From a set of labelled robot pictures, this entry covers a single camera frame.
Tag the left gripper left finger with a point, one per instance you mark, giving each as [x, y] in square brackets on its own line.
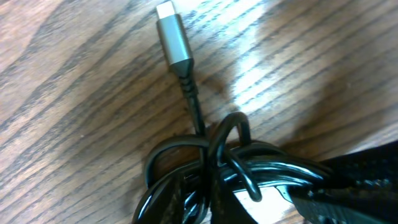
[169, 208]

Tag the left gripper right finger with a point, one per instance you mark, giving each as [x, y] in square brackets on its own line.
[362, 188]

